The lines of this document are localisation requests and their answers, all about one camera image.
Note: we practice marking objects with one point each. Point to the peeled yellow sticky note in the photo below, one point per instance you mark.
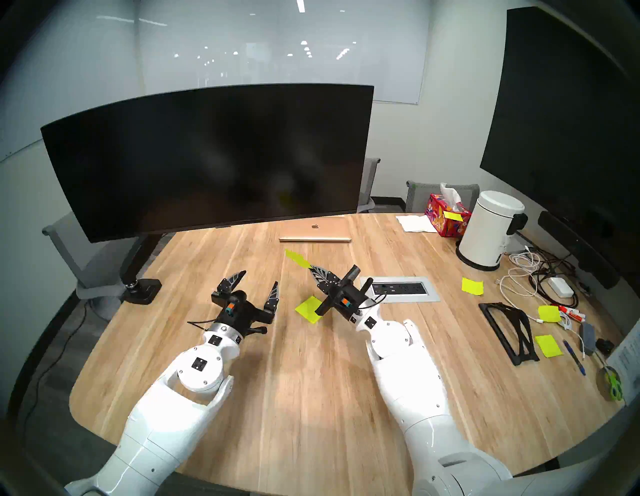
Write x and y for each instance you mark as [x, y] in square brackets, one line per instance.
[296, 257]

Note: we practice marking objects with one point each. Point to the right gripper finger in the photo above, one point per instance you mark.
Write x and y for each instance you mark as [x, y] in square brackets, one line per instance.
[325, 275]
[320, 285]

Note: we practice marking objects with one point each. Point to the white pedal trash can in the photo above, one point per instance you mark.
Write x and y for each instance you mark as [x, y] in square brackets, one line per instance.
[487, 230]

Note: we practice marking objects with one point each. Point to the black frame stand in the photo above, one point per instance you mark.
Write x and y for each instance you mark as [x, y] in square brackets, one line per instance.
[525, 357]

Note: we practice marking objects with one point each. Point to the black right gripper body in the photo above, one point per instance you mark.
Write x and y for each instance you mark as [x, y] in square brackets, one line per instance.
[350, 300]

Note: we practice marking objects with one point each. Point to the loose yellow sticky note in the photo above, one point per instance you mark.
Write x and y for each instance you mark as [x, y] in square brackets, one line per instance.
[472, 286]
[549, 314]
[548, 346]

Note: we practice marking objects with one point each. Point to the red floral tissue box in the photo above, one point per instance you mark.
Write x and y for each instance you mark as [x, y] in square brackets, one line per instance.
[442, 220]

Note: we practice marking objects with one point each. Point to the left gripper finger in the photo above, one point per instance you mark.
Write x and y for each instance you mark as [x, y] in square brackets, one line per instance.
[272, 297]
[229, 284]

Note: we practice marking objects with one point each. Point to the black video sound bar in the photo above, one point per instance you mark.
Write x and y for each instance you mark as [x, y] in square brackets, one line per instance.
[575, 245]

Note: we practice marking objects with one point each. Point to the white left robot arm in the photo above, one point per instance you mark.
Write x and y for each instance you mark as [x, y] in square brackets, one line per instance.
[175, 415]

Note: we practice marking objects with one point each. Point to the white power adapter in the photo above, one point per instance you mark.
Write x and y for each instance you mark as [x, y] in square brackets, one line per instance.
[560, 286]

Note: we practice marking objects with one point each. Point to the yellow sticky note pad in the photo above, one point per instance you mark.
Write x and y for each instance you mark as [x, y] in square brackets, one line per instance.
[309, 309]

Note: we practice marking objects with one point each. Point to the grey whiteboard eraser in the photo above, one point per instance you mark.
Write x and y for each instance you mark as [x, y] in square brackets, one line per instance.
[588, 339]

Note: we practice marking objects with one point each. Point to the silver table outlet panel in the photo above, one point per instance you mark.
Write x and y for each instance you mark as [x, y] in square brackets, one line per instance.
[405, 289]

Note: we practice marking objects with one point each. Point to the curved black monitor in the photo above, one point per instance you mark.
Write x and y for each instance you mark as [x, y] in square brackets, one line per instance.
[200, 160]

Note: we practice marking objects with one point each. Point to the yellow note on tissue box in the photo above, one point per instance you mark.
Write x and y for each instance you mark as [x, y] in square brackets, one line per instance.
[452, 216]

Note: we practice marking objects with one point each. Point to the large black wall television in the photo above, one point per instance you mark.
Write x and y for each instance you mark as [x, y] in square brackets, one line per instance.
[565, 125]

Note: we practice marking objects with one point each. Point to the red and white marker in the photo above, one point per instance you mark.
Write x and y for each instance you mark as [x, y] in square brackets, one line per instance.
[572, 314]

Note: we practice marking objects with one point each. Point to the small black clip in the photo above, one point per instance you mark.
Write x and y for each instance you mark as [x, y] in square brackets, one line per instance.
[604, 346]

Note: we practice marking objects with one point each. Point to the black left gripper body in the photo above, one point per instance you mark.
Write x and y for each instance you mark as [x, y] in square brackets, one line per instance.
[237, 312]

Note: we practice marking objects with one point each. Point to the blue pen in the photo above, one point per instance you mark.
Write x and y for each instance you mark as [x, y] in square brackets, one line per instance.
[575, 357]

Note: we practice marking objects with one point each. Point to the gold closed laptop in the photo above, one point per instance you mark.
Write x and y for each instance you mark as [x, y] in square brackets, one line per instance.
[315, 230]

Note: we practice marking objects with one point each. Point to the grey mesh office chair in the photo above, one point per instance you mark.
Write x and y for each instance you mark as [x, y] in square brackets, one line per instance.
[420, 195]
[369, 180]
[70, 250]

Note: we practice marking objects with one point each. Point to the white paper napkin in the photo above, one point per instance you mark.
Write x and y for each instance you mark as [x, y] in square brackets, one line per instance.
[415, 223]

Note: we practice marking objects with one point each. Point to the glass wall whiteboard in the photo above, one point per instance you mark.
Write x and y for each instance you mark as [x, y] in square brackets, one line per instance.
[350, 50]

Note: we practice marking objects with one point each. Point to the white printed paper sheet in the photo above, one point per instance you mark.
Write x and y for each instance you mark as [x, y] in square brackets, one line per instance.
[631, 360]

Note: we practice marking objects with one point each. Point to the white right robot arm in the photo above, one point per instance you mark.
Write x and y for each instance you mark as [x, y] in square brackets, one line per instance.
[415, 400]

